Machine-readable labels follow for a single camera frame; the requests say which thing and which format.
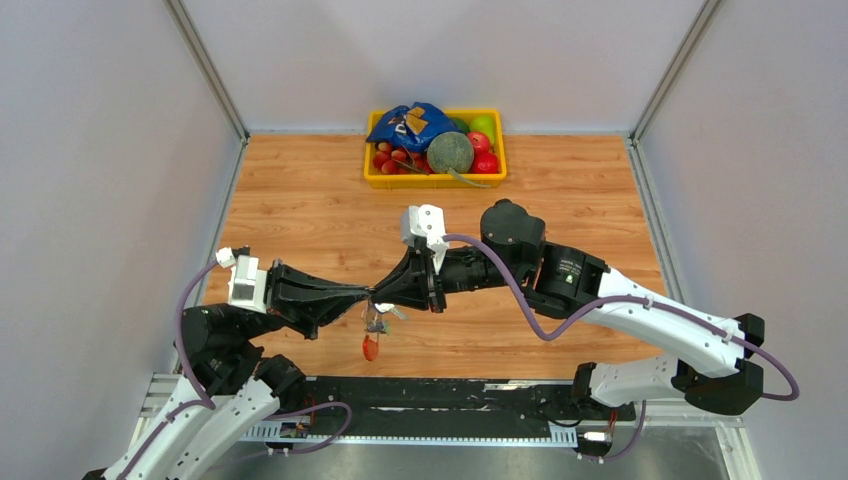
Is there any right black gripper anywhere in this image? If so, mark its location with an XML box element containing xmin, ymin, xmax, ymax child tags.
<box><xmin>371</xmin><ymin>243</ymin><xmax>527</xmax><ymax>314</ymax></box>

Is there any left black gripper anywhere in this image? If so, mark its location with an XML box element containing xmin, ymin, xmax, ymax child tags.
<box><xmin>235</xmin><ymin>255</ymin><xmax>372</xmax><ymax>341</ymax></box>

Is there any red handled key ring holder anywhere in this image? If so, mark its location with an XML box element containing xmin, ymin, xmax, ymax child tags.
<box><xmin>362</xmin><ymin>301</ymin><xmax>408</xmax><ymax>362</ymax></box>

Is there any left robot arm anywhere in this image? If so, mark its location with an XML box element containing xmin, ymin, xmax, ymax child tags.
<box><xmin>85</xmin><ymin>249</ymin><xmax>371</xmax><ymax>479</ymax></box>

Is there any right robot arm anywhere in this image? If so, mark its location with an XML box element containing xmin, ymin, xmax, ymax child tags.
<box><xmin>372</xmin><ymin>199</ymin><xmax>764</xmax><ymax>418</ymax></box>

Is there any yellow plastic bin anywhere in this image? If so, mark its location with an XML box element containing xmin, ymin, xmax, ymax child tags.
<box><xmin>362</xmin><ymin>108</ymin><xmax>508</xmax><ymax>189</ymax></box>

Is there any bunch of red fruits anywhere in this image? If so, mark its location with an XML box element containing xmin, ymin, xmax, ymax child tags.
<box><xmin>372</xmin><ymin>142</ymin><xmax>434</xmax><ymax>175</ymax></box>

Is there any green melon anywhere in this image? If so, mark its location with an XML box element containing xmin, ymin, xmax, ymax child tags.
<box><xmin>426</xmin><ymin>132</ymin><xmax>490</xmax><ymax>189</ymax></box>

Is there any red tomato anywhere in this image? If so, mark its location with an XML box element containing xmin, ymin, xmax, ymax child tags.
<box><xmin>469</xmin><ymin>152</ymin><xmax>500</xmax><ymax>175</ymax></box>

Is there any blue snack bag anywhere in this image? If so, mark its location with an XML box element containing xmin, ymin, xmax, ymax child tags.
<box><xmin>366</xmin><ymin>102</ymin><xmax>461</xmax><ymax>153</ymax></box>

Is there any red apple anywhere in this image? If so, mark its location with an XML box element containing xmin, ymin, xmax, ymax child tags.
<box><xmin>467</xmin><ymin>131</ymin><xmax>492</xmax><ymax>155</ymax></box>

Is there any green apple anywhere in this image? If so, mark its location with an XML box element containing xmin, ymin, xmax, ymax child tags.
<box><xmin>469</xmin><ymin>115</ymin><xmax>497</xmax><ymax>144</ymax></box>

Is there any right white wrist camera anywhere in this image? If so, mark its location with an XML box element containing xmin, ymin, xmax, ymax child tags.
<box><xmin>400</xmin><ymin>204</ymin><xmax>450</xmax><ymax>273</ymax></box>

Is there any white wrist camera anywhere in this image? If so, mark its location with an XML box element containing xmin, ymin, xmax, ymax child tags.
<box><xmin>400</xmin><ymin>204</ymin><xmax>450</xmax><ymax>273</ymax></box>
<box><xmin>215</xmin><ymin>247</ymin><xmax>268</xmax><ymax>314</ymax></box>

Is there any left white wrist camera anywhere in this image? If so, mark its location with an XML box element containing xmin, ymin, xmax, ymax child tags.
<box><xmin>215</xmin><ymin>247</ymin><xmax>268</xmax><ymax>314</ymax></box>

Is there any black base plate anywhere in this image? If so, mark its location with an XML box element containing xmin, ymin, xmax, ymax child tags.
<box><xmin>280</xmin><ymin>376</ymin><xmax>637</xmax><ymax>440</ymax></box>

